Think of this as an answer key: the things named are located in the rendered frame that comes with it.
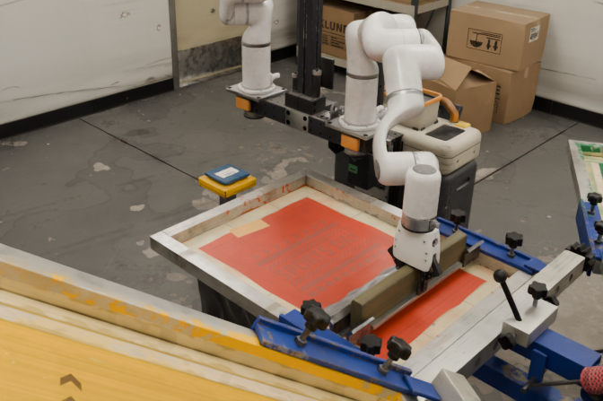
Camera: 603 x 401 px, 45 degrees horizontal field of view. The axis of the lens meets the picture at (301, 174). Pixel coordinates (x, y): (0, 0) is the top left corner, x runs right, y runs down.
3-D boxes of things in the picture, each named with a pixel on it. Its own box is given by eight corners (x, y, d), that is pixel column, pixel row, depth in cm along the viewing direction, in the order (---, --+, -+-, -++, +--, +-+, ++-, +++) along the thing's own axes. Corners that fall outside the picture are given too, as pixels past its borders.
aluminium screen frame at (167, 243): (150, 248, 187) (149, 236, 185) (305, 178, 225) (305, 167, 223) (393, 406, 138) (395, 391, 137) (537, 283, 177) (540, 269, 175)
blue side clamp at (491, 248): (425, 245, 193) (428, 222, 190) (436, 239, 196) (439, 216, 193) (528, 292, 175) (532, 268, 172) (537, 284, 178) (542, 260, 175)
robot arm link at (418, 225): (449, 214, 156) (448, 225, 158) (415, 200, 162) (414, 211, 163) (429, 226, 151) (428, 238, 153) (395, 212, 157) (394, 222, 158)
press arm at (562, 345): (503, 346, 149) (507, 327, 146) (518, 334, 153) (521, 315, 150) (583, 388, 138) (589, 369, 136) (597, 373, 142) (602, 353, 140)
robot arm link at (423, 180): (394, 146, 162) (435, 145, 163) (390, 188, 167) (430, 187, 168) (411, 176, 149) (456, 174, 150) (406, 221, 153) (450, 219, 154)
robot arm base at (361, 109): (361, 109, 228) (364, 63, 221) (394, 120, 220) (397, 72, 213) (329, 123, 217) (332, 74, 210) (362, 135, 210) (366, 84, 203)
